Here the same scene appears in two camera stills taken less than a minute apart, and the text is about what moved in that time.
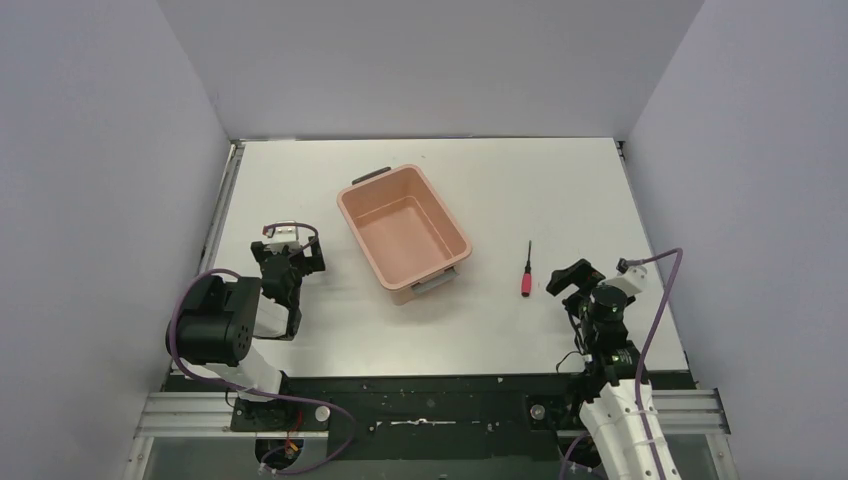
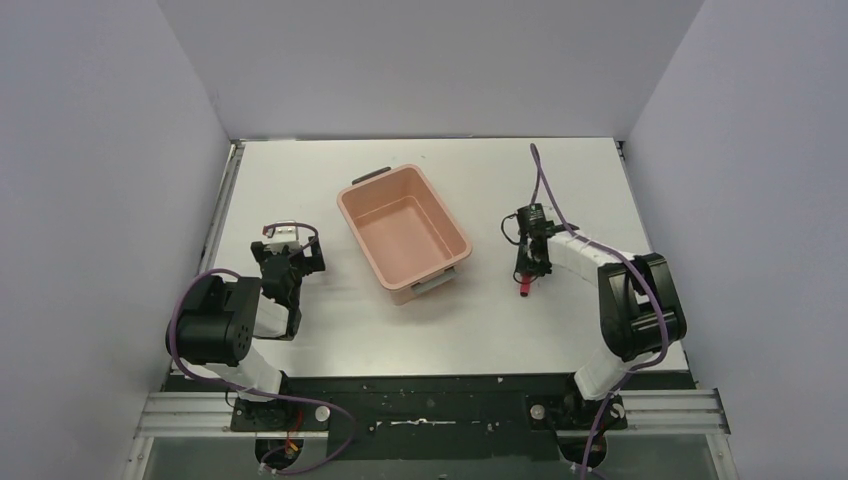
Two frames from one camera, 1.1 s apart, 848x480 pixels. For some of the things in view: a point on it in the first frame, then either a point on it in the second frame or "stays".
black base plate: (418, 419) stays
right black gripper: (577, 285) -> (530, 266)
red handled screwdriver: (527, 276) stays
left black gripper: (287, 254) stays
